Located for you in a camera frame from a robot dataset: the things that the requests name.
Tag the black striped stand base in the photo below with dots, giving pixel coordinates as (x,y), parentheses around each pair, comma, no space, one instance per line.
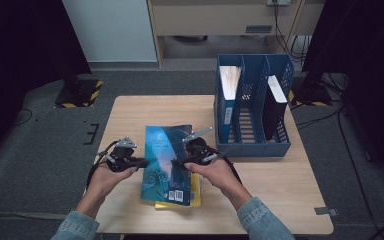
(78,95)
(310,95)

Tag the white panel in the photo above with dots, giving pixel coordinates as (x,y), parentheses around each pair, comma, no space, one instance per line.
(110,30)

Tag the person's left hand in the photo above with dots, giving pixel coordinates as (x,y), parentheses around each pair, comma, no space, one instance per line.
(105,186)

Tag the black book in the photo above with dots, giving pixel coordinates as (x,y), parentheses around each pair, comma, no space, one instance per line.
(273,113)

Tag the person's right hand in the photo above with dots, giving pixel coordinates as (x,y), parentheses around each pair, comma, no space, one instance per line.
(220,176)

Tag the black curtain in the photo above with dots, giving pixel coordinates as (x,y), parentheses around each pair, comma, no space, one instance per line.
(20,50)
(363,40)

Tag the yellow book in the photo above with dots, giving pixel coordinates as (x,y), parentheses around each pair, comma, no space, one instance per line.
(196,195)

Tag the beige cabinet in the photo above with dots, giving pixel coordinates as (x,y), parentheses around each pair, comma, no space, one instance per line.
(213,20)

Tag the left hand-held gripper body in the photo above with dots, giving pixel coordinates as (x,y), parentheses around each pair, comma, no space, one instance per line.
(121,158)

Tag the dark blue illustrated book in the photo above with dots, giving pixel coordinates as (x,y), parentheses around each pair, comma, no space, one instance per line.
(161,180)

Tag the light blue book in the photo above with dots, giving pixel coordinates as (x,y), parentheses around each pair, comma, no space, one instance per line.
(230,80)

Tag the blue plastic file rack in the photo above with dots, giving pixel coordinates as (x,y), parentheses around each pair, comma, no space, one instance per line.
(250,100)

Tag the grey cabinet label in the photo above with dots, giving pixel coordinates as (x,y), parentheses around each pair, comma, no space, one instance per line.
(258,29)

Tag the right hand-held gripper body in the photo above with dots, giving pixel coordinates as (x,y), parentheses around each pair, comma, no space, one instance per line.
(200,151)

